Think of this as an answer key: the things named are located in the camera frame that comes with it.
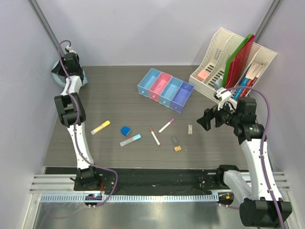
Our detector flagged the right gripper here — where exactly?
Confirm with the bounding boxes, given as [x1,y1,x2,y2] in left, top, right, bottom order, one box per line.
[197,97,241,131]

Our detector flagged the beige worn eraser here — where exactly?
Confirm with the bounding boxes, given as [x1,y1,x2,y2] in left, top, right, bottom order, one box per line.
[188,125,193,135]

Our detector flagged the magenta capped white pen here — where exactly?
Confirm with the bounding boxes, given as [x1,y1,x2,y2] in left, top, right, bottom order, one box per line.
[158,118,174,134]

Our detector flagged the grey eraser sleeve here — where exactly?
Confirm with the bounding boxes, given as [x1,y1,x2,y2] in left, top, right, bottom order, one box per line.
[171,136,179,144]

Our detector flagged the small yellow eraser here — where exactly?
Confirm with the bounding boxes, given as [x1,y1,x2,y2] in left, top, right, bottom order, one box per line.
[174,146,182,152]

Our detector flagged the brown capped white pen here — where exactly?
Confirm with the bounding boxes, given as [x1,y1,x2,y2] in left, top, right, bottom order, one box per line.
[149,126,161,146]

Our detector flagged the blue capped white marker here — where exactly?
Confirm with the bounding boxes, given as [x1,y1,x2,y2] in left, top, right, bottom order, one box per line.
[120,134,141,147]

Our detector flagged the blue pencil sharpener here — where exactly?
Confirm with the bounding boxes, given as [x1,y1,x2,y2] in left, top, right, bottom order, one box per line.
[121,126,132,136]

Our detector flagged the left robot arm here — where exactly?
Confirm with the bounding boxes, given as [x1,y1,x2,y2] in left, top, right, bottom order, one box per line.
[51,51,102,190]

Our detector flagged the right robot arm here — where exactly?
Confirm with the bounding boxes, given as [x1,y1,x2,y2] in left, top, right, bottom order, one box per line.
[197,97,292,228]

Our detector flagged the light blue item in rack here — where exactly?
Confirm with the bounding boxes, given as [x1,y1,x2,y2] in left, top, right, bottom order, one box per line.
[214,81,222,90]

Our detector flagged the purple drawer box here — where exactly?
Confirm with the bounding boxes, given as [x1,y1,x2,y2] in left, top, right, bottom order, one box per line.
[170,82,194,113]

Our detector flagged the white file organizer rack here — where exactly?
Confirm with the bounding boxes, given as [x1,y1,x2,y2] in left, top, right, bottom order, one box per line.
[189,28,277,103]

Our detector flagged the pink notepad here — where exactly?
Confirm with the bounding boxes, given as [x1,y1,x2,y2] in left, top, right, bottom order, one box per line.
[196,70,210,82]

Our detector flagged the teal blue drawer box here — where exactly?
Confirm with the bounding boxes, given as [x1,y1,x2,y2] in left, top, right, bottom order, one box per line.
[159,77,183,107]

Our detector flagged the red perforated board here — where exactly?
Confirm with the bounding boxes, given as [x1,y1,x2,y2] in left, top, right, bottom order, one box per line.
[224,35,255,89]

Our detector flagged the pink drawer box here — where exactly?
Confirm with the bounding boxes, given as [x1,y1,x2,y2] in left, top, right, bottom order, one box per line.
[149,72,172,102]

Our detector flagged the books in rack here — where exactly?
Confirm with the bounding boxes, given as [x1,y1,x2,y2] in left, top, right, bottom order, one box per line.
[233,62,265,101]

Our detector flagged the light blue drawer box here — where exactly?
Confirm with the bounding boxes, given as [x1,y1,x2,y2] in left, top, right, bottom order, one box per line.
[137,68,161,97]

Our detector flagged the green board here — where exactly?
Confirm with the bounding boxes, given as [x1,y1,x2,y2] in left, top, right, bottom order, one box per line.
[224,34,252,88]

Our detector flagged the light blue headphones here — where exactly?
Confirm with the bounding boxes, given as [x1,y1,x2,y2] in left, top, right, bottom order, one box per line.
[51,59,88,88]

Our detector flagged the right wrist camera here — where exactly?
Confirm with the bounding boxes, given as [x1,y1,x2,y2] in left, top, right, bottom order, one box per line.
[214,87,232,110]

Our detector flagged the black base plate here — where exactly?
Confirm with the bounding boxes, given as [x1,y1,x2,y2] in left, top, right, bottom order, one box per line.
[46,165,229,196]

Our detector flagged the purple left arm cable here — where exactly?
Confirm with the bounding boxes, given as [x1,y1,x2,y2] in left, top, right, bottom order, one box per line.
[58,40,119,210]

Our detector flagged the slotted cable duct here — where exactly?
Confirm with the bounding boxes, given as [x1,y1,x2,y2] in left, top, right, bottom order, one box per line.
[40,193,219,203]

